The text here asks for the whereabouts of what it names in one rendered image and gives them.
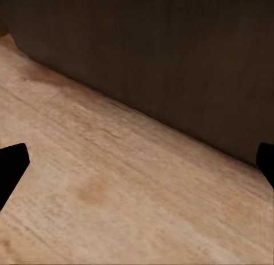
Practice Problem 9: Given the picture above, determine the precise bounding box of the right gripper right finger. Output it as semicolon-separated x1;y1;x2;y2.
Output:
255;142;274;189

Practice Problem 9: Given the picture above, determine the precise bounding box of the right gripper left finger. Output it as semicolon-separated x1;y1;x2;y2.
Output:
0;143;30;211

